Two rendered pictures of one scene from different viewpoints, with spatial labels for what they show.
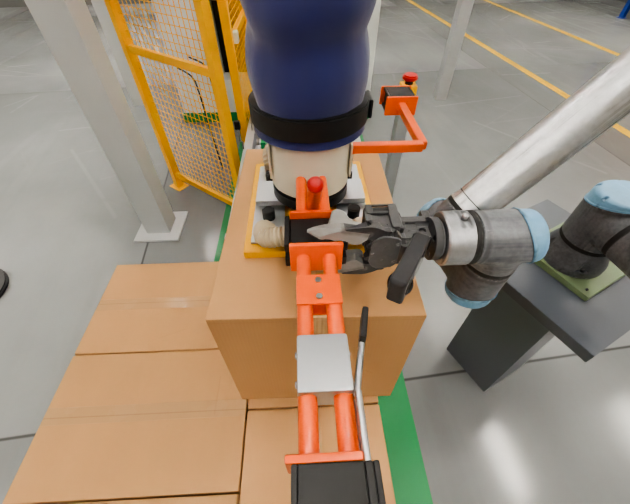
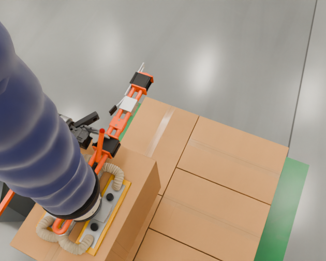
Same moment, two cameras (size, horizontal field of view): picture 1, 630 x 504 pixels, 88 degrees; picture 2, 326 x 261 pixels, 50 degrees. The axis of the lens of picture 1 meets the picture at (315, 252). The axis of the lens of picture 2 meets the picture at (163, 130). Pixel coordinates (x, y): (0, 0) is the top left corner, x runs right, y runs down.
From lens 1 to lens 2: 1.38 m
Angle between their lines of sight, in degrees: 67
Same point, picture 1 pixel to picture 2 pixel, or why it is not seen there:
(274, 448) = not seen: hidden behind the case
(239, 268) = (135, 178)
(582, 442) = not seen: hidden behind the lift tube
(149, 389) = (207, 229)
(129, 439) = (218, 207)
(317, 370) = (130, 102)
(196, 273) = not seen: outside the picture
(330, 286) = (114, 121)
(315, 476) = (141, 84)
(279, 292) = (126, 160)
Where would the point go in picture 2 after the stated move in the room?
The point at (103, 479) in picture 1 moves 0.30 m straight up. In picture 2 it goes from (229, 196) to (236, 178)
